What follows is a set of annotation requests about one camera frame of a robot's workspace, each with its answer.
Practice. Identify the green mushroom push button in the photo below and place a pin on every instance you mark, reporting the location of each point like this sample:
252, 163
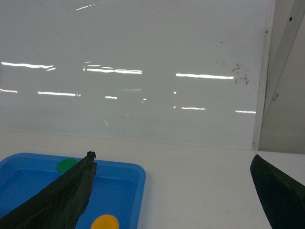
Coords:
66, 164

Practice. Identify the shallow blue plastic tray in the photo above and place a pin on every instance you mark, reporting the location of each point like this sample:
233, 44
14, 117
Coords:
117, 187

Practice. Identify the white board frame edge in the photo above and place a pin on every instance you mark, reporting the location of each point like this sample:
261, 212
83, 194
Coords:
271, 74

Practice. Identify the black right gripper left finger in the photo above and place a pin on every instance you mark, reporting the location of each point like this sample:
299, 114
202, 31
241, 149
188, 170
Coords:
60, 204

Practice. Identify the yellow mushroom push button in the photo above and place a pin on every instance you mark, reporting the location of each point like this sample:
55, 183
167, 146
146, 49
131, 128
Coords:
105, 222

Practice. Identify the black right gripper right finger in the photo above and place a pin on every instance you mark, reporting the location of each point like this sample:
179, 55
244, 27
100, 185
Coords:
281, 196

